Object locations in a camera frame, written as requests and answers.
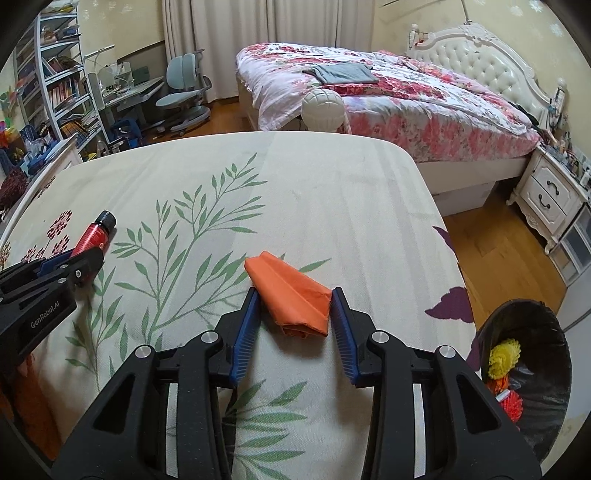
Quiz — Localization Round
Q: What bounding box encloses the yellow foam net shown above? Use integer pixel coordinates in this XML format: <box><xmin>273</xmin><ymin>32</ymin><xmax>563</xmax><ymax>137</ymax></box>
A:
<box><xmin>487</xmin><ymin>339</ymin><xmax>522</xmax><ymax>379</ymax></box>

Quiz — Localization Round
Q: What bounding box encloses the grey folded clothing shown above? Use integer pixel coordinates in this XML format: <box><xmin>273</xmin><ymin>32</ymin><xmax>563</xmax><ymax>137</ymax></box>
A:
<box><xmin>302</xmin><ymin>64</ymin><xmax>379</xmax><ymax>86</ymax></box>

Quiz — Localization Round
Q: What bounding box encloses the white desk lamp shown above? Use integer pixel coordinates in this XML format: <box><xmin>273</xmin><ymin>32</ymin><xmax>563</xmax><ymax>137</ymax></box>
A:
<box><xmin>85</xmin><ymin>45</ymin><xmax>116</xmax><ymax>75</ymax></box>

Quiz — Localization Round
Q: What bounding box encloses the red tube with black cap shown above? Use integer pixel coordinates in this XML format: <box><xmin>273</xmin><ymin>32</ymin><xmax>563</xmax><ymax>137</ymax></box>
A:
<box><xmin>71</xmin><ymin>210</ymin><xmax>117</xmax><ymax>259</ymax></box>

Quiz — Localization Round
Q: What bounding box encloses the white bookshelf with books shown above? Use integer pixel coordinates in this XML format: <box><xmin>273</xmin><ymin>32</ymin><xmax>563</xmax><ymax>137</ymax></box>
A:
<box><xmin>14</xmin><ymin>11</ymin><xmax>109</xmax><ymax>153</ymax></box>

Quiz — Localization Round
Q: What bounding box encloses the white sliding wardrobe door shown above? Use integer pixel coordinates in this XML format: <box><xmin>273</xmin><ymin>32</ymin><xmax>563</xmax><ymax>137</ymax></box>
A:
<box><xmin>561</xmin><ymin>295</ymin><xmax>591</xmax><ymax>333</ymax></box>

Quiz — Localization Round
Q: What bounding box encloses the red foam net bundle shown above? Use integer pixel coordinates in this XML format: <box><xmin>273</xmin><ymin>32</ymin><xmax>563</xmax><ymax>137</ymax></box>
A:
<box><xmin>501</xmin><ymin>390</ymin><xmax>525</xmax><ymax>423</ymax></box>

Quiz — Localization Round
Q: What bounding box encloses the pink floral quilt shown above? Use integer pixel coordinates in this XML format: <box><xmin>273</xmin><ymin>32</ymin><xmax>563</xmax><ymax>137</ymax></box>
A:
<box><xmin>236</xmin><ymin>43</ymin><xmax>541</xmax><ymax>162</ymax></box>

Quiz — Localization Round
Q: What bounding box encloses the white volleyball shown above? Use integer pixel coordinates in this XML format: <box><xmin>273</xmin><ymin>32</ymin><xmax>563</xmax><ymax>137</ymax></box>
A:
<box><xmin>301</xmin><ymin>89</ymin><xmax>346</xmax><ymax>134</ymax></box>

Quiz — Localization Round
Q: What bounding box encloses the beige curtain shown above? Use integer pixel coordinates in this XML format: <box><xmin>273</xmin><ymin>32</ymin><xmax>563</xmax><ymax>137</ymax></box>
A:
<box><xmin>163</xmin><ymin>0</ymin><xmax>278</xmax><ymax>104</ymax></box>
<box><xmin>272</xmin><ymin>0</ymin><xmax>376</xmax><ymax>51</ymax></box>

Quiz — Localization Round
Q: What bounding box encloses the grey-blue office chair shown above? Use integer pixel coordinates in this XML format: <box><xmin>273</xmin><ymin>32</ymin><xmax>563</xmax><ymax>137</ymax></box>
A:
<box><xmin>154</xmin><ymin>53</ymin><xmax>213</xmax><ymax>137</ymax></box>

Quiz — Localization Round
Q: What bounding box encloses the orange paper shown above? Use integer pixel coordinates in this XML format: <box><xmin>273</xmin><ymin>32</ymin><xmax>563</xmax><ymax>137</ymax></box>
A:
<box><xmin>244</xmin><ymin>250</ymin><xmax>333</xmax><ymax>340</ymax></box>

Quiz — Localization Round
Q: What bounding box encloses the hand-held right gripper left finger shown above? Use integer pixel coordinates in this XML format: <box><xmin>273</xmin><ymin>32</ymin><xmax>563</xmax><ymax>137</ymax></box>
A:
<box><xmin>51</xmin><ymin>287</ymin><xmax>262</xmax><ymax>480</ymax></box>

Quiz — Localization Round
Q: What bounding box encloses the person's left forearm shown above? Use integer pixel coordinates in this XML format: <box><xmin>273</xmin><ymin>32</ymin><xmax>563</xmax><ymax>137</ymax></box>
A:
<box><xmin>9</xmin><ymin>353</ymin><xmax>63</xmax><ymax>462</ymax></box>

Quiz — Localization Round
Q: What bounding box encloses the nightstand clutter of bottles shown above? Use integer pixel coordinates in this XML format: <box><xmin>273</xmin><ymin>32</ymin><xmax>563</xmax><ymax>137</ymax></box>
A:
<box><xmin>538</xmin><ymin>92</ymin><xmax>591</xmax><ymax>185</ymax></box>

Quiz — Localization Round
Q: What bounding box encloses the black-lined waste bin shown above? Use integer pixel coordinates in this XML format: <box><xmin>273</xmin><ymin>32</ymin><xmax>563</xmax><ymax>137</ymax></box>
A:
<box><xmin>466</xmin><ymin>299</ymin><xmax>573</xmax><ymax>464</ymax></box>

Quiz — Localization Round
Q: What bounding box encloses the white tufted bed frame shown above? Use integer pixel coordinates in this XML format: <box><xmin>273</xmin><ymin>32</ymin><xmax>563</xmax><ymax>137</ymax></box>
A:
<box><xmin>235</xmin><ymin>25</ymin><xmax>566</xmax><ymax>217</ymax></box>

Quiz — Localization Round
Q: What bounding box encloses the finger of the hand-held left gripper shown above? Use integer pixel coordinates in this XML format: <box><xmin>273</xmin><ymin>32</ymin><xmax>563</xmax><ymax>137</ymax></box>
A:
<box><xmin>9</xmin><ymin>248</ymin><xmax>105</xmax><ymax>303</ymax></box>
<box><xmin>0</xmin><ymin>254</ymin><xmax>77</xmax><ymax>289</ymax></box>

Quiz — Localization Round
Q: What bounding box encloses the grey study desk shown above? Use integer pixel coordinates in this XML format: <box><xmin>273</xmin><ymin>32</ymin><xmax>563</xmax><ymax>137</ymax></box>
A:
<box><xmin>90</xmin><ymin>76</ymin><xmax>164</xmax><ymax>134</ymax></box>

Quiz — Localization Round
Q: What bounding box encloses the white nightstand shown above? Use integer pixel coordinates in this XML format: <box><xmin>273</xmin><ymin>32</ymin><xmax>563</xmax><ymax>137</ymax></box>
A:
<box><xmin>506</xmin><ymin>147</ymin><xmax>589</xmax><ymax>254</ymax></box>

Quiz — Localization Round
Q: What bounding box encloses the floral cream tablecloth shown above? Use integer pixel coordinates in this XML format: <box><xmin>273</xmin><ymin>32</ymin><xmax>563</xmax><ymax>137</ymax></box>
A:
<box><xmin>0</xmin><ymin>131</ymin><xmax>478</xmax><ymax>480</ymax></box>

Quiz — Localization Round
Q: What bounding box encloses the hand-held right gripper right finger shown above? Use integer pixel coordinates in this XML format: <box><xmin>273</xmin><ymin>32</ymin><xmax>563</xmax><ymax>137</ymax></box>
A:
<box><xmin>330</xmin><ymin>287</ymin><xmax>542</xmax><ymax>480</ymax></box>

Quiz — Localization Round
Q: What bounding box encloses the clear plastic drawer unit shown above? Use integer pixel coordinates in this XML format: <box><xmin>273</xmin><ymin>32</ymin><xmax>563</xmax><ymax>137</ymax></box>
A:
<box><xmin>551</xmin><ymin>217</ymin><xmax>591</xmax><ymax>284</ymax></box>

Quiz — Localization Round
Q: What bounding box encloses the white storage box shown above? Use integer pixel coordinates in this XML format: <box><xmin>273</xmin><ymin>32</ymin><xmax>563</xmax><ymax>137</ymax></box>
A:
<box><xmin>431</xmin><ymin>182</ymin><xmax>497</xmax><ymax>217</ymax></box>

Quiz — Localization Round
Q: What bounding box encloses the blue plastic stool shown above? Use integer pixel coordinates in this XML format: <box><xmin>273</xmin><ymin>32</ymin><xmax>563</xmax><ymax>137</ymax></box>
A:
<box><xmin>113</xmin><ymin>119</ymin><xmax>141</xmax><ymax>149</ymax></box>

